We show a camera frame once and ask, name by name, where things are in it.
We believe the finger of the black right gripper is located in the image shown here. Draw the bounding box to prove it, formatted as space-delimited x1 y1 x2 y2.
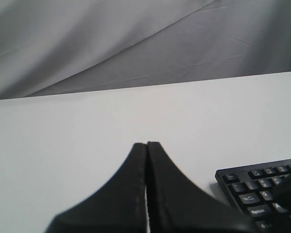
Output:
273 174 291 208

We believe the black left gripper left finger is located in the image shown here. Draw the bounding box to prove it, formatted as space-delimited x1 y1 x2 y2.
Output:
46 143 147 233

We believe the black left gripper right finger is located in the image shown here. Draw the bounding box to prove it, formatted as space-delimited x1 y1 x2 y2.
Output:
145 142 259 233

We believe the black acer keyboard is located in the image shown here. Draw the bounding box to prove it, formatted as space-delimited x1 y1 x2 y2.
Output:
215 159 291 233

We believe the grey backdrop cloth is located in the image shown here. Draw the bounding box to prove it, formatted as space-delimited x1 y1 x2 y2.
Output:
0 0 291 100

